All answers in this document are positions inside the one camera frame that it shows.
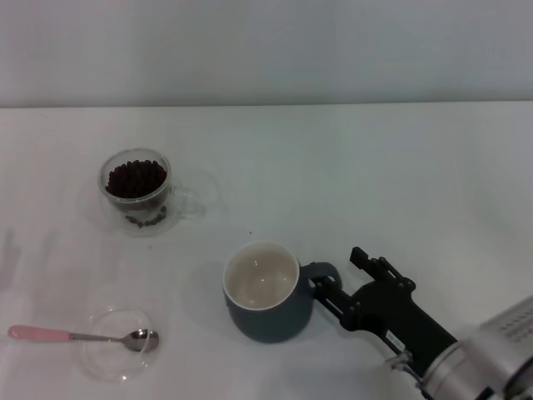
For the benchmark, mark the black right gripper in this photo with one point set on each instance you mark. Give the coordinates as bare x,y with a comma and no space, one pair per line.
395,316

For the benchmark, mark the dark teal ceramic mug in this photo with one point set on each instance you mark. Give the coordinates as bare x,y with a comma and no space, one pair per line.
266,325

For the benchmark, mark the clear glass saucer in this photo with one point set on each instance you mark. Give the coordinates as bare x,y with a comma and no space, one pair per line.
106,362

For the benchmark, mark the double-walled clear glass cup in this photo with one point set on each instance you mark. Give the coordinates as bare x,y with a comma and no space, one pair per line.
183,200

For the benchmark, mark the dark roasted coffee beans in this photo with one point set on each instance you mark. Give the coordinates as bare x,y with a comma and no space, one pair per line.
133,179

